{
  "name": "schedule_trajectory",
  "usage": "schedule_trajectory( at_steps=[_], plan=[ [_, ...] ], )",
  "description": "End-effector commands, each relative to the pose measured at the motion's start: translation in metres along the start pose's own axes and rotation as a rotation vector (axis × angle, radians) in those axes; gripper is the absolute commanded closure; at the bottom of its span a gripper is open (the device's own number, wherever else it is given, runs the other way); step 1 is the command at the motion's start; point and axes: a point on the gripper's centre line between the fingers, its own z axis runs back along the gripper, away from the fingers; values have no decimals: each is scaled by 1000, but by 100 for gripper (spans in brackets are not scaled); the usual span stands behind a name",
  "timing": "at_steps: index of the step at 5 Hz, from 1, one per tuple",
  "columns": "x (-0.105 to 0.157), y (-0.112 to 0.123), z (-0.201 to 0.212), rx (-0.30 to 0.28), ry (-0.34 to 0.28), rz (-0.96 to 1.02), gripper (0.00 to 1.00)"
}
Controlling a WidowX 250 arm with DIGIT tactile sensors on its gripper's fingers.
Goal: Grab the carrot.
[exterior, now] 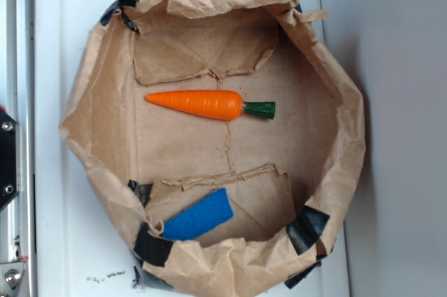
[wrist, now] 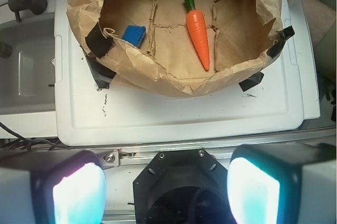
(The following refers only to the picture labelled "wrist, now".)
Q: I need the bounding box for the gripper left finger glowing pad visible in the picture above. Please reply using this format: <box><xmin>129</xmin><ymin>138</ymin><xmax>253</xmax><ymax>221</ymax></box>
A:
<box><xmin>1</xmin><ymin>150</ymin><xmax>106</xmax><ymax>223</ymax></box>

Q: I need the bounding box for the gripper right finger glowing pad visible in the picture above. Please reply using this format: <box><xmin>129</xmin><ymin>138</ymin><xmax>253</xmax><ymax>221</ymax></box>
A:
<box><xmin>227</xmin><ymin>143</ymin><xmax>336</xmax><ymax>223</ymax></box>

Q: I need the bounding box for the orange plastic carrot green top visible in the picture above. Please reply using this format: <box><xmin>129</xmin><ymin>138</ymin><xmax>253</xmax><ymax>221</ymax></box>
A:
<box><xmin>184</xmin><ymin>0</ymin><xmax>210</xmax><ymax>71</ymax></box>

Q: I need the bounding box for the grey sink basin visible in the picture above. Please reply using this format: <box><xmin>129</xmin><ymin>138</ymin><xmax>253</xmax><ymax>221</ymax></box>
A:
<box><xmin>1</xmin><ymin>13</ymin><xmax>55</xmax><ymax>115</ymax></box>

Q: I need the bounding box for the black tape strip left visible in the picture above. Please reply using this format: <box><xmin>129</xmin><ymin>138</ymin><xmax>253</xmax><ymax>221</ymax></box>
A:
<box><xmin>85</xmin><ymin>23</ymin><xmax>116</xmax><ymax>89</ymax></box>

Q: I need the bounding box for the black tape strip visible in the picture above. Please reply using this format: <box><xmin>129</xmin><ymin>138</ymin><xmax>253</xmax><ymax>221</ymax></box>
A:
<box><xmin>267</xmin><ymin>25</ymin><xmax>295</xmax><ymax>59</ymax></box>
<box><xmin>85</xmin><ymin>23</ymin><xmax>116</xmax><ymax>89</ymax></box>

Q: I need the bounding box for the black tape strip right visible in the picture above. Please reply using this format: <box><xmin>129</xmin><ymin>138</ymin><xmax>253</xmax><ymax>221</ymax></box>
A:
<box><xmin>267</xmin><ymin>25</ymin><xmax>295</xmax><ymax>59</ymax></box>

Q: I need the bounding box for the blue sponge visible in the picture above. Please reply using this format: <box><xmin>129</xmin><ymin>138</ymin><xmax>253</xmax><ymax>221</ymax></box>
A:
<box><xmin>122</xmin><ymin>25</ymin><xmax>146</xmax><ymax>48</ymax></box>

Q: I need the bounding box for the brown paper bag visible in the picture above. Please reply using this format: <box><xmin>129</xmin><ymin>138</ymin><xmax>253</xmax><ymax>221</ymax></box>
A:
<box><xmin>67</xmin><ymin>0</ymin><xmax>283</xmax><ymax>98</ymax></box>

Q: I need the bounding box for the black cable bundle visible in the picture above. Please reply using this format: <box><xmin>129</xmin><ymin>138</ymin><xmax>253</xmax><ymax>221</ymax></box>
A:
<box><xmin>0</xmin><ymin>121</ymin><xmax>66</xmax><ymax>151</ymax></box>

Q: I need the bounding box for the aluminium rail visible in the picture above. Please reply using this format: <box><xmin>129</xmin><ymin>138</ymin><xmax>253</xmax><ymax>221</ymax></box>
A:
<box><xmin>92</xmin><ymin>126</ymin><xmax>336</xmax><ymax>169</ymax></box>

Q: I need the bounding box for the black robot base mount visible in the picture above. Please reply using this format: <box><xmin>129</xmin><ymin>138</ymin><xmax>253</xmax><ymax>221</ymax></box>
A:
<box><xmin>133</xmin><ymin>149</ymin><xmax>235</xmax><ymax>223</ymax></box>

